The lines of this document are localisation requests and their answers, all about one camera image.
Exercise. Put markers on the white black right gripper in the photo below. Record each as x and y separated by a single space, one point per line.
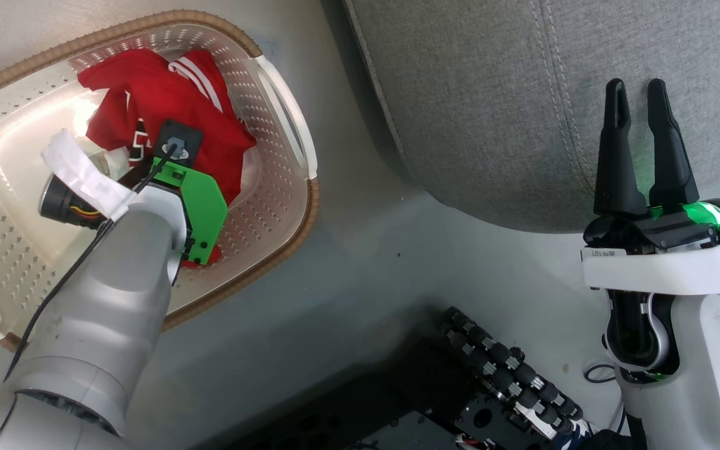
660 265

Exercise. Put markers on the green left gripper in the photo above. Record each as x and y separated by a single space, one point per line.
204 212

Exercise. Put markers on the red garment with white stripes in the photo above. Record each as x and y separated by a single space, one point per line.
147 94

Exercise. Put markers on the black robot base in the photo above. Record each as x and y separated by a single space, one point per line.
397 431

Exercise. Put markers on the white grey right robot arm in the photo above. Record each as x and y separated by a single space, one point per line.
710 375

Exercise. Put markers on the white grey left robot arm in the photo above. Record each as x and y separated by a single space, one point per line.
104 325

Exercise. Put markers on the grey fabric sofa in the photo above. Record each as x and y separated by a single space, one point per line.
491 94

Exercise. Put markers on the cream perforated laundry basket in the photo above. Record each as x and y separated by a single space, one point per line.
272 206

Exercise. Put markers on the white tape wrap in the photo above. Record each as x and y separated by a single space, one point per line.
85 175

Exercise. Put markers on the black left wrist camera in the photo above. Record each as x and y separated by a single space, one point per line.
60 203

